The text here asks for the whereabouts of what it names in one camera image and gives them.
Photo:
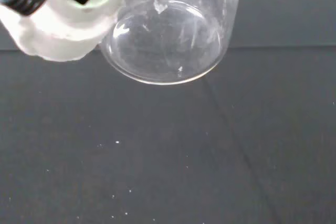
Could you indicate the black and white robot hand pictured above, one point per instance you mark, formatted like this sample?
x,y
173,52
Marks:
x,y
57,27

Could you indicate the black bench cloth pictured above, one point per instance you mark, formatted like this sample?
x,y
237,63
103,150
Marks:
x,y
168,142

